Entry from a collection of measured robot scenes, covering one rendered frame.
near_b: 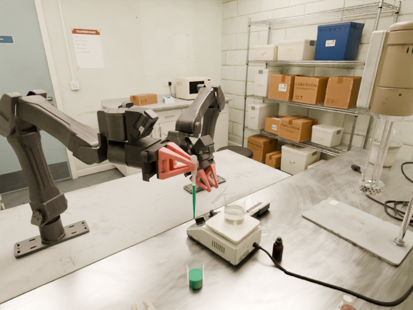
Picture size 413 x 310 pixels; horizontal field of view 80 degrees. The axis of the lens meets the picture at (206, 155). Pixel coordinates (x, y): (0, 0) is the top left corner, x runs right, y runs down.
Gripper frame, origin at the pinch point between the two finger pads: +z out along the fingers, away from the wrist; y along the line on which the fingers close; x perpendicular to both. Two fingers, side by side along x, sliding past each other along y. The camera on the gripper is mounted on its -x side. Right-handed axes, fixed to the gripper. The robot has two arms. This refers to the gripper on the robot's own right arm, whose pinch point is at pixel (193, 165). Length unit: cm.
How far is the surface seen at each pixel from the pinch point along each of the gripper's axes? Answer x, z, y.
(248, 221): 23.5, 10.2, 18.0
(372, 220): 30, 49, 44
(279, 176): 32, 16, 70
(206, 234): 26.9, -0.6, 11.8
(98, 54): -22, -214, 215
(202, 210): 32.8, -9.1, 31.1
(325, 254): 32, 33, 22
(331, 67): -14, 50, 276
